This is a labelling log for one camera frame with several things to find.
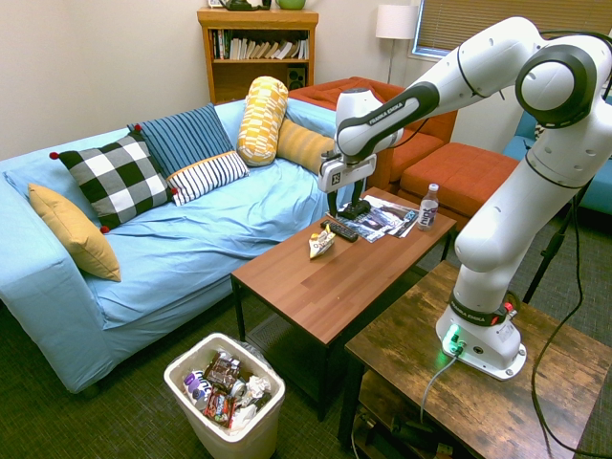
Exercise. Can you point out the black TV remote control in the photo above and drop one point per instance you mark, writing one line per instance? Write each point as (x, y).
(340, 231)

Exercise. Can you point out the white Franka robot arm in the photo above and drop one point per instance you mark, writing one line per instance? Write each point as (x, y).
(497, 225)

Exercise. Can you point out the light blue covered sofa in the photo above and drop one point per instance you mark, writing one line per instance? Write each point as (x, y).
(191, 244)

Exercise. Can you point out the green bowl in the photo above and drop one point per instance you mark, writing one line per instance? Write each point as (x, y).
(290, 4)

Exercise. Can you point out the black game controller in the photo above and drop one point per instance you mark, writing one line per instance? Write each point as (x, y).
(355, 209)

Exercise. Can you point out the magazine beneath the pile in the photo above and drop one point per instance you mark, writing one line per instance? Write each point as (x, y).
(411, 228)

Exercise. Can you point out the teal chair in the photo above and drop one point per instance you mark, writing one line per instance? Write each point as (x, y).
(597, 191)

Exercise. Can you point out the plain mustard yellow pillow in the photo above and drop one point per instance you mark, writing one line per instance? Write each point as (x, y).
(76, 234)

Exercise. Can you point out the small black speaker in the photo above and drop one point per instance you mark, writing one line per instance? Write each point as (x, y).
(296, 77)

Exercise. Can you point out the purple label hint bottle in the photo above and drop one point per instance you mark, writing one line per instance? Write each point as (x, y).
(197, 389)

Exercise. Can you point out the power strip under table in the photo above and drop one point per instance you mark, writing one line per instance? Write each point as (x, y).
(397, 430)

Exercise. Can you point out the red snack wrapper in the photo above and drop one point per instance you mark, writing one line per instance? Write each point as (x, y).
(219, 406)

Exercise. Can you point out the reddish wood coffee table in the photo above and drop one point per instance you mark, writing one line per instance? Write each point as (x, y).
(334, 287)

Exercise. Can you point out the white navy striped pillow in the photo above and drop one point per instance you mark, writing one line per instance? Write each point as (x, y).
(205, 177)

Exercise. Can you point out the blue striped pillow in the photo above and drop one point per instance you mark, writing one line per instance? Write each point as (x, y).
(184, 136)

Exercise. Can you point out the black camera tripod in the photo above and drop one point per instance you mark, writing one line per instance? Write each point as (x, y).
(550, 248)

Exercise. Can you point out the white plastic trash bin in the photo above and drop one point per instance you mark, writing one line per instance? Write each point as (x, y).
(248, 435)

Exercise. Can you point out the yellow striped pillow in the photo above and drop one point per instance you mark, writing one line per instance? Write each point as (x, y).
(303, 143)

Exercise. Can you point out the yellow white chip bag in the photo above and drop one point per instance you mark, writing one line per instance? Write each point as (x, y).
(319, 245)

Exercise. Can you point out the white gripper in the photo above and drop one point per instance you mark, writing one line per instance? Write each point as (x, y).
(334, 176)

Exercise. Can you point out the brown snack wrapper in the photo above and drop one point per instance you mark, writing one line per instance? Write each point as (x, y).
(222, 370)

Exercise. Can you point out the row of books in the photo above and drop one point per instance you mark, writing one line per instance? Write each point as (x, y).
(260, 49)

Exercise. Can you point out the yellow white patterned bolster pillow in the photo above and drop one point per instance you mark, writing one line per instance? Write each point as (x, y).
(262, 122)

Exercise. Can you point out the floor vent grille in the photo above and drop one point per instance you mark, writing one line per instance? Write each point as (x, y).
(268, 334)

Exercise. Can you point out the white shade floor lamp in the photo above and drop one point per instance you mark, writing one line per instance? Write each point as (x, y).
(397, 21)

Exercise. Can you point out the magazine with dark portrait cover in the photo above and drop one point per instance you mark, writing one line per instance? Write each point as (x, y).
(375, 225)

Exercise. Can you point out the orange ottoman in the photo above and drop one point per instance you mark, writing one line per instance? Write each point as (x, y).
(459, 174)

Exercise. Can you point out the window with wooden blinds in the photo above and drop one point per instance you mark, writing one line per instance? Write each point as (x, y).
(502, 19)

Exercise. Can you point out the clear plastic hint water bottle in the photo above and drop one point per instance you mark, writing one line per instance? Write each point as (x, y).
(428, 212)

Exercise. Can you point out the black object on shelf top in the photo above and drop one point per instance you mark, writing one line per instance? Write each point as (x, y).
(244, 4)

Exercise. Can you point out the rustic dark wood robot table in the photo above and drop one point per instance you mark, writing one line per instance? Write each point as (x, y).
(478, 411)

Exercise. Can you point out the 425 Business magazine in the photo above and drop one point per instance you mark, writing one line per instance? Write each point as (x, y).
(400, 216)

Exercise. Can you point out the crushed metal can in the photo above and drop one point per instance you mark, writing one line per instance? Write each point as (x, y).
(237, 389)

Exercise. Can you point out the crumpled white paper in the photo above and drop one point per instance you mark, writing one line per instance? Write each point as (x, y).
(258, 386)

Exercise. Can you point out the orange armchair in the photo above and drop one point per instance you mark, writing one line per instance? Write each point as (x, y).
(421, 143)

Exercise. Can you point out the black white checkered pillow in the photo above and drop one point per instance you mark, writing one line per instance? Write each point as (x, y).
(119, 179)

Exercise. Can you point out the wooden bookshelf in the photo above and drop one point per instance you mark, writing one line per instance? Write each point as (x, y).
(260, 76)

